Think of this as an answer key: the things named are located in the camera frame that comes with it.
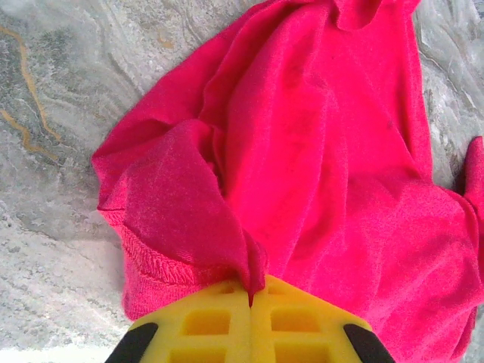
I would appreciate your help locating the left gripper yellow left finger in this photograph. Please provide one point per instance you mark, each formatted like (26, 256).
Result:
(211, 340)

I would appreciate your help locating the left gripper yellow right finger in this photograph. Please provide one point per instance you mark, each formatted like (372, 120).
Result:
(295, 340)

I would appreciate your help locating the red t-shirt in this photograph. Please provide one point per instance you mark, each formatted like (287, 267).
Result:
(321, 151)

